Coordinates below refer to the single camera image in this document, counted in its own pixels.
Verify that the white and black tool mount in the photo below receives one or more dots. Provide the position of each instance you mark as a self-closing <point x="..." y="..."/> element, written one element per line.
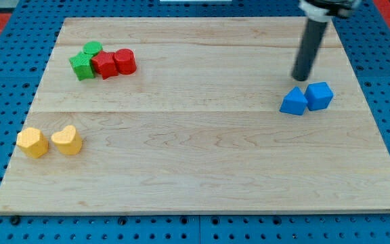
<point x="325" y="10"/>

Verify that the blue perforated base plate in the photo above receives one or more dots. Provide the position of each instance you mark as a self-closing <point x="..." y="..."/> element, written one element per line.
<point x="25" y="46"/>

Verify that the green cylinder block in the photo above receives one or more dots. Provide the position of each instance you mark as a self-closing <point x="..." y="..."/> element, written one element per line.
<point x="92" y="48"/>

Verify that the yellow heart block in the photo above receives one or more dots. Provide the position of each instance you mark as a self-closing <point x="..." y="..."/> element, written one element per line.
<point x="68" y="141"/>

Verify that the blue triangle block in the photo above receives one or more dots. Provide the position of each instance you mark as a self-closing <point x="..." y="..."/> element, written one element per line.
<point x="294" y="102"/>

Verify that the green star block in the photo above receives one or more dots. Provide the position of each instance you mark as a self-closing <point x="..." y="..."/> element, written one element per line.
<point x="81" y="65"/>

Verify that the red cylinder block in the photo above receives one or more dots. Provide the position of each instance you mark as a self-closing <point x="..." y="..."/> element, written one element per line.
<point x="125" y="61"/>

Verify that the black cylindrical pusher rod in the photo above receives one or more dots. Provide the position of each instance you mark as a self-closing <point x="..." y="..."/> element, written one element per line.
<point x="310" y="43"/>

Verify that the yellow hexagon block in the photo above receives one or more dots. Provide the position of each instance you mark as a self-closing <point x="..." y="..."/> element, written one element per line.
<point x="32" y="142"/>

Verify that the red star block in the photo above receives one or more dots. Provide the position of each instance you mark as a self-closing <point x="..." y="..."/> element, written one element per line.
<point x="104" y="64"/>

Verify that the blue cube block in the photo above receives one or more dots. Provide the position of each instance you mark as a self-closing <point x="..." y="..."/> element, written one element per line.
<point x="318" y="95"/>

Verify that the wooden board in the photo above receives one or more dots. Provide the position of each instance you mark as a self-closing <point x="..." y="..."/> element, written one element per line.
<point x="197" y="128"/>

